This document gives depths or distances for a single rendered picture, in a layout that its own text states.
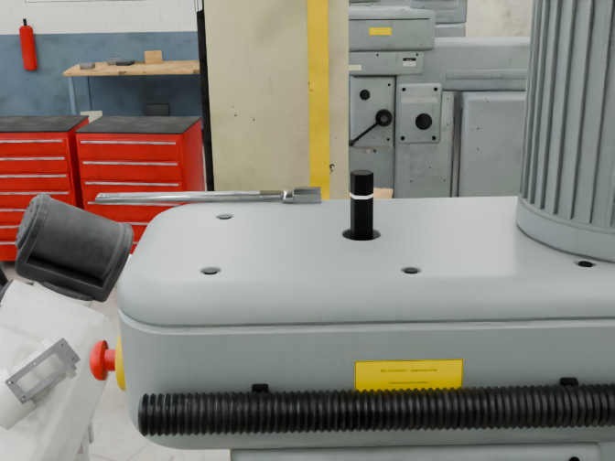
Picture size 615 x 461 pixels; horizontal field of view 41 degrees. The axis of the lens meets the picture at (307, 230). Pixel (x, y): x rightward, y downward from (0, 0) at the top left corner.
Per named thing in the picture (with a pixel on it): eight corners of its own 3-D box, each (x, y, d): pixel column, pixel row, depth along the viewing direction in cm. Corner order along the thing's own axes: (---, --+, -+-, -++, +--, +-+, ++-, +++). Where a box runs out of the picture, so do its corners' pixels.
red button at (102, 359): (89, 388, 80) (84, 352, 79) (98, 368, 84) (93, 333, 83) (122, 388, 80) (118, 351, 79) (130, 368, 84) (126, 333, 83)
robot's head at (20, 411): (-20, 391, 108) (-29, 388, 99) (45, 343, 111) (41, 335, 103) (11, 431, 107) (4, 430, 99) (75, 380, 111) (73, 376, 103)
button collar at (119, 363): (118, 402, 80) (112, 347, 78) (130, 371, 85) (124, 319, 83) (138, 402, 80) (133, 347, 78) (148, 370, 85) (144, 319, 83)
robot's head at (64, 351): (-1, 372, 106) (-4, 372, 99) (55, 331, 109) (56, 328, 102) (29, 410, 107) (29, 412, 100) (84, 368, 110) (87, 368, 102)
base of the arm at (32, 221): (1, 262, 125) (5, 280, 114) (33, 185, 124) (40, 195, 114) (95, 293, 131) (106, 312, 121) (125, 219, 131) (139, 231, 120)
